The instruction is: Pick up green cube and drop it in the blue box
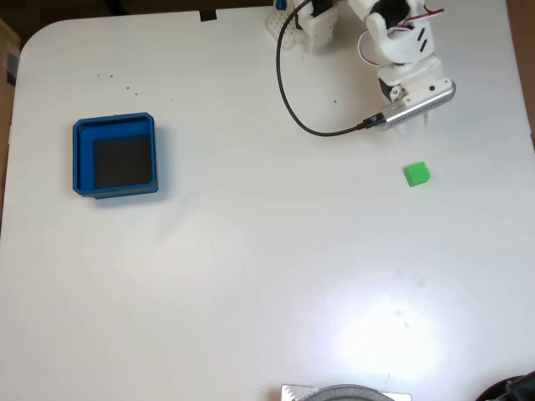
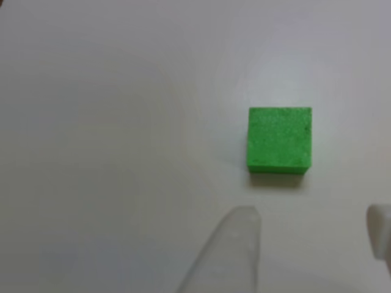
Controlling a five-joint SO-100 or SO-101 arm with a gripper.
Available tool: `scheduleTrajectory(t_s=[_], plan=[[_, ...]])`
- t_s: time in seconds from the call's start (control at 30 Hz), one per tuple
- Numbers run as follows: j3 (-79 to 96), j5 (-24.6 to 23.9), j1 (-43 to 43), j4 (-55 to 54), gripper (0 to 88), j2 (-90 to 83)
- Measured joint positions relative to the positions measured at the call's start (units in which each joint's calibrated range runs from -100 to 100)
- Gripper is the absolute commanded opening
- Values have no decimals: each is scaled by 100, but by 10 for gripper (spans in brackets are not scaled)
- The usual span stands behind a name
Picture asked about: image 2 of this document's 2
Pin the green cube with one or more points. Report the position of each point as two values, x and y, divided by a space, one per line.
279 140

